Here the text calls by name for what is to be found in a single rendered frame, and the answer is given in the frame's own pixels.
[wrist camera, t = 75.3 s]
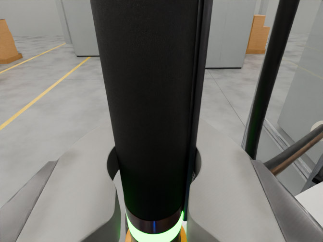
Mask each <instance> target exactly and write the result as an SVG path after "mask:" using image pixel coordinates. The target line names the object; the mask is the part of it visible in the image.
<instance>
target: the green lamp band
mask: <svg viewBox="0 0 323 242"><path fill-rule="evenodd" d="M127 220H128V226H129V229H130V231H131V233H132V235H133V236H134V238H135V239H136V240H138V241H139V242H170V241H171V240H172V239H173V238H174V237H175V236H176V235H177V234H178V232H179V230H180V228H181V224H182V215H181V217H180V219H179V221H178V223H177V224H176V225H175V226H174V227H173V228H172V229H170V230H169V231H167V232H165V233H161V234H154V235H152V234H146V233H142V232H140V231H138V230H137V229H136V228H134V226H133V225H132V224H131V223H130V221H129V219H128V218H127Z"/></svg>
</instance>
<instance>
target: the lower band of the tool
mask: <svg viewBox="0 0 323 242"><path fill-rule="evenodd" d="M125 242H131V237H130V231H129V229H128V232H127V234H126V238H125ZM181 242H187V239H186V232H185V230H184V228H183V226H181Z"/></svg>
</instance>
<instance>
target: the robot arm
mask: <svg viewBox="0 0 323 242"><path fill-rule="evenodd" d="M118 170H119V165H118V159H117V154H116V148H115V142H114V137H113V131H112V124H111V119H109V120H108V121H106V122H104V123H103V124H102V125H100V126H99V127H97V128H96V129H94V130H92V131H91V132H89V133H88V134H86V135H85V136H83V137H82V138H80V139H79V140H78V141H77V142H75V143H74V144H73V145H72V146H71V147H70V148H69V149H67V150H66V151H65V152H64V153H63V154H62V156H61V157H60V158H59V159H58V160H55V161H48V162H47V163H46V164H45V165H44V166H43V167H42V168H41V169H40V170H39V171H38V172H37V173H36V174H35V175H34V176H33V177H32V178H31V179H30V180H29V181H28V182H27V183H26V184H25V185H24V186H23V187H22V188H21V189H20V190H19V191H18V192H17V193H16V194H15V195H14V196H13V197H12V198H11V199H10V200H9V201H8V202H6V203H5V204H4V205H3V206H2V207H1V208H0V242H119V239H120V232H121V209H120V204H119V199H118V194H117V189H116V185H115V183H114V182H113V179H114V177H115V175H116V173H117V172H118ZM193 171H194V173H195V175H196V178H195V179H194V181H193V182H192V183H191V185H190V188H189V198H188V207H187V221H186V239H187V242H323V227H322V226H321V225H320V224H319V223H318V221H317V220H316V219H315V218H314V217H313V216H312V215H311V214H310V213H309V212H308V211H307V210H306V209H305V207H304V206H303V205H302V204H301V203H300V202H299V201H298V200H297V199H296V198H295V197H294V196H293V195H292V194H291V193H290V191H289V190H288V189H287V188H286V187H285V186H283V184H282V183H281V182H280V181H279V180H278V179H277V178H276V177H275V176H274V175H273V174H272V173H271V172H270V171H269V170H268V168H267V167H266V166H265V165H264V164H263V163H262V162H261V161H260V160H253V159H252V158H251V157H250V156H249V155H248V154H247V153H246V152H245V150H244V149H243V148H242V147H241V146H239V145H238V144H237V143H236V142H235V141H234V140H232V139H231V138H230V137H228V136H227V135H226V134H224V133H223V132H221V131H220V130H218V129H217V128H215V127H214V126H212V125H211V124H210V123H208V122H207V121H205V120H204V119H202V118H201V117H199V127H198V135H197V144H196V151H195V160H194V168H193Z"/></svg>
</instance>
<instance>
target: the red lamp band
mask: <svg viewBox="0 0 323 242"><path fill-rule="evenodd" d="M124 202H125V200H124ZM183 202H184V198H183V201H182V203H181V205H180V207H179V208H178V209H177V210H176V211H175V212H174V213H173V214H172V215H170V216H169V217H167V218H164V219H160V220H145V219H142V218H139V217H137V216H135V215H134V214H133V213H132V212H131V211H130V210H129V209H128V208H127V206H126V204H125V203H124V204H125V209H126V214H127V217H128V219H129V221H130V223H131V224H132V225H133V226H134V227H135V228H137V229H138V230H140V231H142V232H145V233H161V232H165V231H167V230H169V229H170V228H172V227H173V226H174V225H175V224H176V223H177V222H178V221H179V219H180V217H181V215H182V212H183Z"/></svg>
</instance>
